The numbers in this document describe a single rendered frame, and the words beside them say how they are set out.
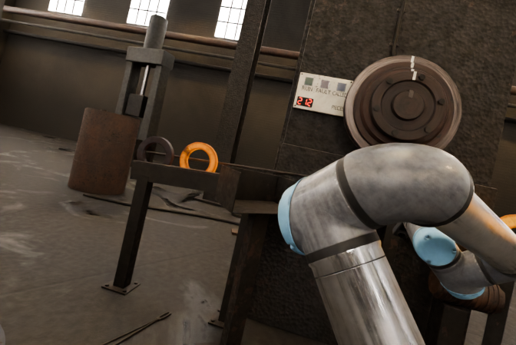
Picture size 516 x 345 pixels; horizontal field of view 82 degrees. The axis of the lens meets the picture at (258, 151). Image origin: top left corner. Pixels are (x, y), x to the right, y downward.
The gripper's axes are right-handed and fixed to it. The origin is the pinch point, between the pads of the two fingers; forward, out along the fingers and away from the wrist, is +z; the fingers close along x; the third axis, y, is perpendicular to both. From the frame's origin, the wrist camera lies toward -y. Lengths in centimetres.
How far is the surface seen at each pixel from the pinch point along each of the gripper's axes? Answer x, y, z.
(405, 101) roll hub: 3.6, 33.1, 19.9
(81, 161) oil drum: 265, -91, 137
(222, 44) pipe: 295, 58, 602
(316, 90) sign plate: 39, 30, 42
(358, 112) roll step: 19.1, 24.7, 25.1
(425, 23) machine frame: -4, 68, 57
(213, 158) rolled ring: 80, -9, 18
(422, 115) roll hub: -4.5, 28.7, 20.4
